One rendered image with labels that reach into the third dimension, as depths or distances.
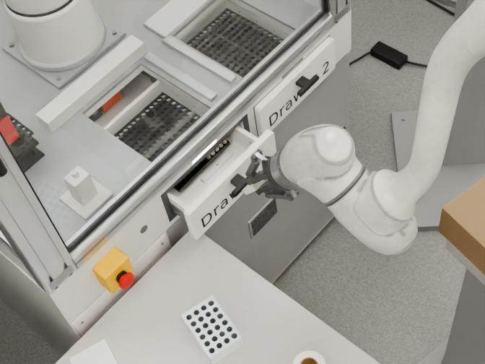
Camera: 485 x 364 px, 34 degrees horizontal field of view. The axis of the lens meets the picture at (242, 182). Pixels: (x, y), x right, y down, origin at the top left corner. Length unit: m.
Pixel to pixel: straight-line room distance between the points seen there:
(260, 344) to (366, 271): 0.99
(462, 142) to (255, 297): 1.21
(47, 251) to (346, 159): 0.61
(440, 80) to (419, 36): 2.07
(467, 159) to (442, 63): 1.63
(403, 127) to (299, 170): 1.58
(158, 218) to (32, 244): 0.37
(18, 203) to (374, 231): 0.64
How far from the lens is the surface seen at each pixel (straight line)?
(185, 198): 1.90
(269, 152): 1.90
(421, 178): 1.41
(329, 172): 1.41
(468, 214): 1.83
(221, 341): 1.76
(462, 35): 1.25
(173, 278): 1.88
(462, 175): 2.89
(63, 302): 1.77
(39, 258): 1.62
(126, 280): 1.75
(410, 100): 3.13
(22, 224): 1.53
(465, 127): 2.74
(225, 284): 1.85
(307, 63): 1.99
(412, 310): 2.65
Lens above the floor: 2.39
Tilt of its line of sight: 55 degrees down
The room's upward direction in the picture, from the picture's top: 11 degrees counter-clockwise
